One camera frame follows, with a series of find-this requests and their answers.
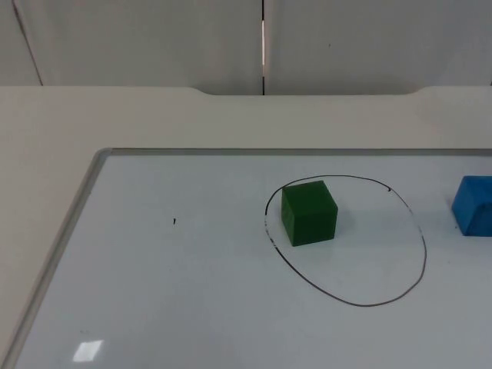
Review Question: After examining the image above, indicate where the blue cube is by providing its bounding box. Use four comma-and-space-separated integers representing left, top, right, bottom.
450, 175, 492, 237

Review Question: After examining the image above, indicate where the green cube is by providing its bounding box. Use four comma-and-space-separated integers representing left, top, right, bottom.
281, 180, 339, 248

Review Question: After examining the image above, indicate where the grey-framed whiteboard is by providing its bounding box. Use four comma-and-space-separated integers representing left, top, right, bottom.
0, 147, 492, 369

